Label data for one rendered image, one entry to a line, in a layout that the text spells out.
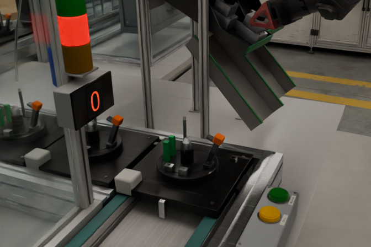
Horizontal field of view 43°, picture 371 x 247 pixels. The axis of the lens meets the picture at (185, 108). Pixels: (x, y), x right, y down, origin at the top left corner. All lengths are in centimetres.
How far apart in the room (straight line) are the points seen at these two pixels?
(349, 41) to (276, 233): 420
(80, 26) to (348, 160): 86
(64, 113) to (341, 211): 67
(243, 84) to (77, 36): 59
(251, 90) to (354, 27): 374
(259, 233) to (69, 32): 50
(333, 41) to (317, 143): 364
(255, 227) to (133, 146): 41
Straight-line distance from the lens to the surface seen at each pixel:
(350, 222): 114
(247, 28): 118
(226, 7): 118
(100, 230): 98
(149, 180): 104
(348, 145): 145
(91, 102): 86
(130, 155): 115
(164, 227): 100
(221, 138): 99
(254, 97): 128
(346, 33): 501
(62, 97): 83
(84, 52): 83
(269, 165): 111
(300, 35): 512
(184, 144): 103
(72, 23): 81
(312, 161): 134
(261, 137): 145
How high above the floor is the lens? 154
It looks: 24 degrees down
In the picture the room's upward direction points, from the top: 2 degrees counter-clockwise
